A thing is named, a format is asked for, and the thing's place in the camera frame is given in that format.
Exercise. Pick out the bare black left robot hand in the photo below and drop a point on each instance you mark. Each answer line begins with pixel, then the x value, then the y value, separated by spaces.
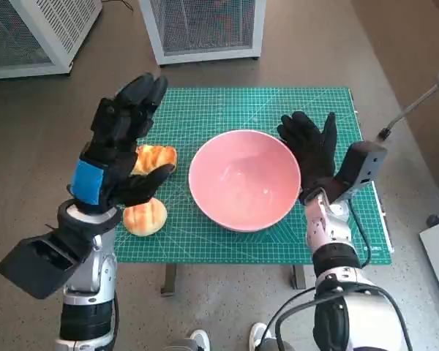
pixel 113 146

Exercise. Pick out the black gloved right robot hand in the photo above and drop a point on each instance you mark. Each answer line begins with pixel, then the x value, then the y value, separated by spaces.
pixel 314 153

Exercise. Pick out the long braided bread loaf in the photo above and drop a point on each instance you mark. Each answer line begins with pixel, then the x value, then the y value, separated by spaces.
pixel 157 155

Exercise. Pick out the pink bowl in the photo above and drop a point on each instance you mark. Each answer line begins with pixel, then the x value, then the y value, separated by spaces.
pixel 241 183

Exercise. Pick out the round bread bun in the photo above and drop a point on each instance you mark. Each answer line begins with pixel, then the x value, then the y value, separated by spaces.
pixel 146 219

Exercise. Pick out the green cutting mat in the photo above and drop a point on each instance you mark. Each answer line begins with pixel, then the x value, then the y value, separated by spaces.
pixel 241 106

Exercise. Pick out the grey metal table foot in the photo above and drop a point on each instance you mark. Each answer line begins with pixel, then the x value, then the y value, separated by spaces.
pixel 299 276
pixel 168 279

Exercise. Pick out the white mesh front cabinet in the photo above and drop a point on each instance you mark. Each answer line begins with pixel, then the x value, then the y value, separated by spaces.
pixel 205 55

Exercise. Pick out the white cabinet with perforated side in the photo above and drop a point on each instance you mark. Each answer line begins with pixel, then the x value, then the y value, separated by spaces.
pixel 40 33

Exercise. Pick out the white shoe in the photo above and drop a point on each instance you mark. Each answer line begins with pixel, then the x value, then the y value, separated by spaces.
pixel 259 334
pixel 199 338

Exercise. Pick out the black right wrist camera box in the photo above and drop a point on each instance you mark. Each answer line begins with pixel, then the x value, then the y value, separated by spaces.
pixel 362 161

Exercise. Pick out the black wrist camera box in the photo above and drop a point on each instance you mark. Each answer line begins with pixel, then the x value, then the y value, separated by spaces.
pixel 36 267
pixel 362 161

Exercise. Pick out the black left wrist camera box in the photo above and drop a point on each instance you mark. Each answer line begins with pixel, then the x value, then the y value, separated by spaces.
pixel 36 267

